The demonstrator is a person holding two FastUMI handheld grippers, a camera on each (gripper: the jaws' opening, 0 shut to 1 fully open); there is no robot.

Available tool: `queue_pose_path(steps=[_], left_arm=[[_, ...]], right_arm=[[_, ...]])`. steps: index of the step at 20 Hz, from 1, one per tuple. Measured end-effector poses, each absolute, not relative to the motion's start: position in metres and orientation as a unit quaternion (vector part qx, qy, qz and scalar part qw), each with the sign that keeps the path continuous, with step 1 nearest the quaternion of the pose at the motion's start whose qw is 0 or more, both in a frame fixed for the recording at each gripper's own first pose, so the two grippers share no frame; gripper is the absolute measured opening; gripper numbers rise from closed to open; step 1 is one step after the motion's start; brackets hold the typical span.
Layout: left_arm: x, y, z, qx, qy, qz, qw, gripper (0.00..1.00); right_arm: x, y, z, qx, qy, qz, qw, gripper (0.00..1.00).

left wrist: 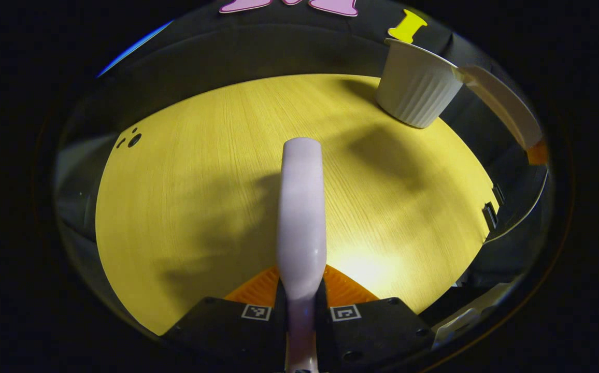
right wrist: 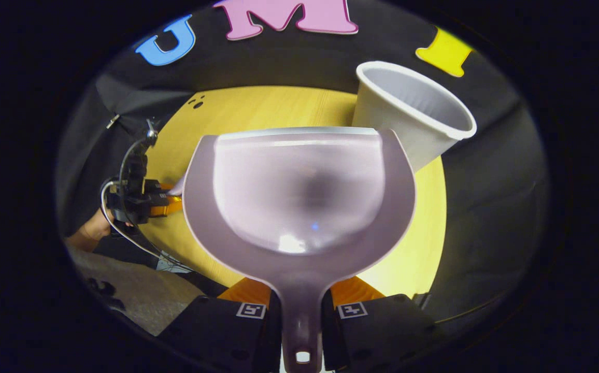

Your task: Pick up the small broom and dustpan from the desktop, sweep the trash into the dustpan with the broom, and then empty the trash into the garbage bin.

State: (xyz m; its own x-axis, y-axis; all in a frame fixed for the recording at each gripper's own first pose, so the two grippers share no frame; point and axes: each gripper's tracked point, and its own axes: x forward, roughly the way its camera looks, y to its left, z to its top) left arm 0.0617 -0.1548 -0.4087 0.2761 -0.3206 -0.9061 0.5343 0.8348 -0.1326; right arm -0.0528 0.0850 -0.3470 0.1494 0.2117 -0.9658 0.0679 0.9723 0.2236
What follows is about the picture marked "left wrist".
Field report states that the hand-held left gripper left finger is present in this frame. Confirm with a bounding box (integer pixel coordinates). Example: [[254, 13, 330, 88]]
[[162, 265, 287, 373]]

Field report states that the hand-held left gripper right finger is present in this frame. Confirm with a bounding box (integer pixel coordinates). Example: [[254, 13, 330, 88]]
[[315, 264, 435, 373]]

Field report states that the lavender plastic dustpan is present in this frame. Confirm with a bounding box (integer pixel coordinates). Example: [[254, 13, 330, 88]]
[[452, 64, 545, 152]]

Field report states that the white ribbed garbage bin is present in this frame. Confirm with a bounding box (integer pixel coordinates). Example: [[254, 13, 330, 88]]
[[375, 37, 465, 129]]

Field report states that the small lavender broom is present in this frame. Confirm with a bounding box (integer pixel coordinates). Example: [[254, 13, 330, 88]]
[[277, 137, 327, 373]]

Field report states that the yellow wooden desktop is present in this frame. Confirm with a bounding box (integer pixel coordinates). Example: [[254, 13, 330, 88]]
[[95, 74, 500, 336]]

